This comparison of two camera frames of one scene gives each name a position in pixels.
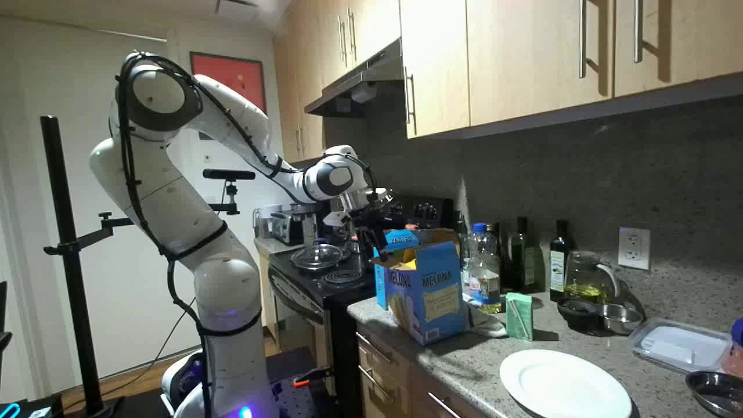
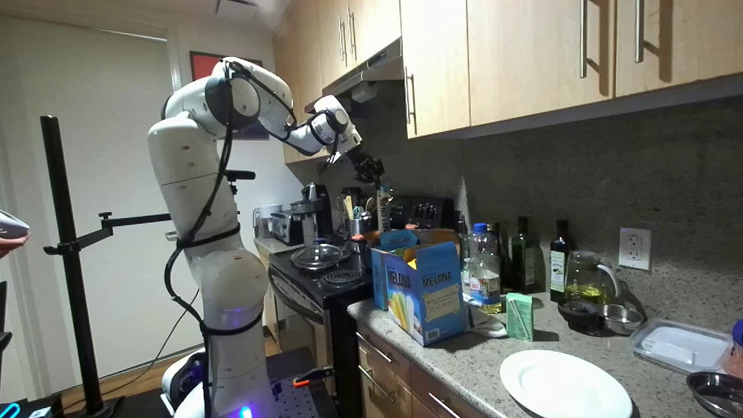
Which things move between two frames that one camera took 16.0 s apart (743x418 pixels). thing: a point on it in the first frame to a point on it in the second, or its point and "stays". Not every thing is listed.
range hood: [367, 103] stays
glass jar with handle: [585, 278] stays
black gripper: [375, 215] to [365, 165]
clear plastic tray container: [678, 347] stays
